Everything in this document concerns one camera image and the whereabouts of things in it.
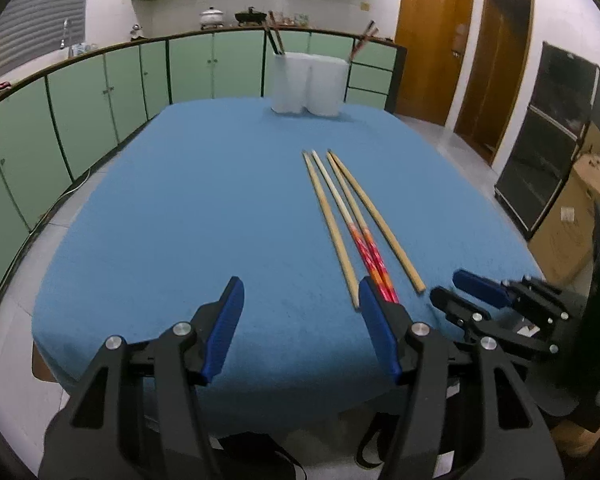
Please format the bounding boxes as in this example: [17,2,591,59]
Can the bamboo chopstick red orange handle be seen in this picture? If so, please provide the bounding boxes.
[311,148,396,304]

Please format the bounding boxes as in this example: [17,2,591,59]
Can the long plain bamboo chopstick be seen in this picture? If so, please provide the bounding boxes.
[327,150,426,295]

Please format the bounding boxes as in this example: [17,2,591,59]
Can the bamboo chopstick red striped handle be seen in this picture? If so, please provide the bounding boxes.
[348,20,377,62]

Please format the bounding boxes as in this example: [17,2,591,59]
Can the black chopstick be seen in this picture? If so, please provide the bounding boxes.
[349,27,379,62]
[261,20,280,55]

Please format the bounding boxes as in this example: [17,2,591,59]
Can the green lower kitchen cabinets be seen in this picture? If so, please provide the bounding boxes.
[0,27,406,291]

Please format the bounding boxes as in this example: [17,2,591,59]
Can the cardboard box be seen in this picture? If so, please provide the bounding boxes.
[526,153,600,288]

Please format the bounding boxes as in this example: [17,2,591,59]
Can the blue table cloth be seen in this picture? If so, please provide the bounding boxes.
[32,98,539,434]

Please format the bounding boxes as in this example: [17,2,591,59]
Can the open wooden doorway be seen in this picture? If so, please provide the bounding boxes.
[454,0,534,165]

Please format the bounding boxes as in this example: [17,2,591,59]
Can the black glass cabinet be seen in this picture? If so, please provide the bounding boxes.
[494,42,600,240]

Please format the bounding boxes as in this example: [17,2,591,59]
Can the white holder cup right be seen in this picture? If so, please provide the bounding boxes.
[306,54,349,117]

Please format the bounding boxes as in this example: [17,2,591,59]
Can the white holder cup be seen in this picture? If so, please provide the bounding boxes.
[306,54,349,117]
[271,52,311,114]

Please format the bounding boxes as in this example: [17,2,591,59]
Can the white holder cup left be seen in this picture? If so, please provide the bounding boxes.
[271,52,311,114]

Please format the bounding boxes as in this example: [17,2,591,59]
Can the wooden door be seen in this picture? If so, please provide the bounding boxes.
[394,0,474,126]

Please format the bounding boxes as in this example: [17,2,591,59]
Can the white cooking pot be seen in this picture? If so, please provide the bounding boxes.
[199,6,225,30]

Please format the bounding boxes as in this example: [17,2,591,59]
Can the black wok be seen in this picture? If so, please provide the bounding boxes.
[234,6,268,26]

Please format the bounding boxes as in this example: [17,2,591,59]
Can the chrome sink faucet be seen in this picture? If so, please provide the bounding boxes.
[60,18,72,50]

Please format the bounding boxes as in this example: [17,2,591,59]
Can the grey window blind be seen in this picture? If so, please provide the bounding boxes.
[0,0,86,76]

